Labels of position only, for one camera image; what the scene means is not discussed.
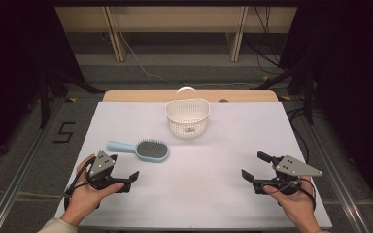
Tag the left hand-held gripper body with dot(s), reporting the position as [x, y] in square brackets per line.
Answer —
[101, 161]

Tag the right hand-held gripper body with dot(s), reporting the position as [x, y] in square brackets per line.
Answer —
[291, 166]

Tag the light blue hairbrush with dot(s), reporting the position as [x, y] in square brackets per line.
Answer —
[152, 151]

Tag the white plastic basket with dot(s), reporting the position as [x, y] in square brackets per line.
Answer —
[187, 127]

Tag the person's left hand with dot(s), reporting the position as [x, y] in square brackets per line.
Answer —
[84, 197]

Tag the person's right hand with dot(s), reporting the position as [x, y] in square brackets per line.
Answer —
[296, 207]

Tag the black metal stand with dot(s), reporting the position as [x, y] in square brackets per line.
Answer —
[309, 97]
[45, 97]

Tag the beige wooden bench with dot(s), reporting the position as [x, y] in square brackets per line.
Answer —
[175, 19]

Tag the aluminium floor rail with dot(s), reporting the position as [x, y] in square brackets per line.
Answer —
[336, 181]
[22, 174]

